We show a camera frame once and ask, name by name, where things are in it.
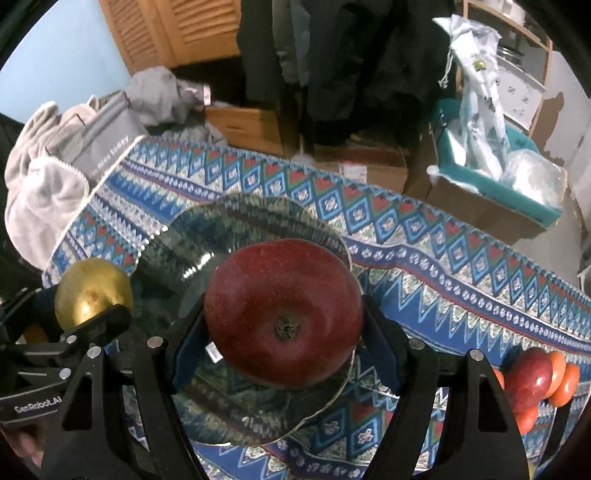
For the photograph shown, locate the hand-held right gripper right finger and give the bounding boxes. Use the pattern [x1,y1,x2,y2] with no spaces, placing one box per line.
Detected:
[358,295,532,480]

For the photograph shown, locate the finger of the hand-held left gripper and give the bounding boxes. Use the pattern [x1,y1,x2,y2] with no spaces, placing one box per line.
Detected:
[58,305,134,354]
[0,286,58,324]

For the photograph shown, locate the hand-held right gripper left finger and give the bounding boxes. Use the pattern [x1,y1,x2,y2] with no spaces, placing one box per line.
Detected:
[39,307,218,480]

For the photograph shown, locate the yellow apple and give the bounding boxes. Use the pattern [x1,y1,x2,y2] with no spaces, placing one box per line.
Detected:
[54,257,134,330]

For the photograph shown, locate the dark red apple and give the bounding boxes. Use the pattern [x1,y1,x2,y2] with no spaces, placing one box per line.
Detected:
[204,239,365,387]

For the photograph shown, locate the dark glass bowl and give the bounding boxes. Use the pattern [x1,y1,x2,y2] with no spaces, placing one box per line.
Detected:
[131,194,356,446]

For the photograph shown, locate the shiny red apple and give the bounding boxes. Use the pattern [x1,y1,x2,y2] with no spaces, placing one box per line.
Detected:
[504,347,555,414]

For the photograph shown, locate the person's left hand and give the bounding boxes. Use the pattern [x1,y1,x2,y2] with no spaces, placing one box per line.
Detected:
[0,422,44,468]

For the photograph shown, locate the blue patterned tablecloth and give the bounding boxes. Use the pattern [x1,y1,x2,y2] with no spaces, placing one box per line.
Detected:
[41,136,591,480]

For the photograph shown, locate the white fleece towel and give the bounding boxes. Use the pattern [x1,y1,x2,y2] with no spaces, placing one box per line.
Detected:
[6,157,90,271]

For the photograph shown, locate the beige cloth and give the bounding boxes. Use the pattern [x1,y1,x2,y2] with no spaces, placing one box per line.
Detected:
[4,104,100,185]

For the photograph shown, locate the large cardboard box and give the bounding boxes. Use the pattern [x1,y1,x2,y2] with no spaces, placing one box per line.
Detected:
[406,134,555,241]

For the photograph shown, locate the grey printed bag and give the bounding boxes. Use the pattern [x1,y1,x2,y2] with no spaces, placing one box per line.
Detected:
[69,90,151,185]

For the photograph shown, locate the labelled cardboard box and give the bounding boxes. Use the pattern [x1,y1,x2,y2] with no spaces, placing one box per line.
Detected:
[305,134,409,195]

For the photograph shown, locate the teal bin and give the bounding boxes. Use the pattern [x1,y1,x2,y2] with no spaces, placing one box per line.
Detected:
[427,99,564,229]

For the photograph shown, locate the grey garment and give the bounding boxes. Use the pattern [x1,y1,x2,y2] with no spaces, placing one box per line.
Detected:
[124,67,232,148]

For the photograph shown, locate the clear plastic bag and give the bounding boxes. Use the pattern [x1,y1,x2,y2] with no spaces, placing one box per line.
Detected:
[499,150,568,206]

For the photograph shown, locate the white patterned plastic bag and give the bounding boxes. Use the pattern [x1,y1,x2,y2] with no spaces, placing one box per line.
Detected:
[431,14,511,181]

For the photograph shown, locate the dark hanging clothes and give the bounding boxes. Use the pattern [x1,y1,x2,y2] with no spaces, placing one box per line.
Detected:
[238,0,455,139]

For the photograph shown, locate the white printed sheet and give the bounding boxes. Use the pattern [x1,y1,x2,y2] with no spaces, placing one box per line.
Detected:
[496,65,546,125]

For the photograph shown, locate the wooden louvered door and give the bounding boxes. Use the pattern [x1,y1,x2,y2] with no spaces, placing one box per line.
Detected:
[99,0,245,75]

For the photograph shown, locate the wooden shelf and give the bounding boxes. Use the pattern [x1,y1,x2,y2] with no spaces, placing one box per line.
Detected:
[455,0,555,134]

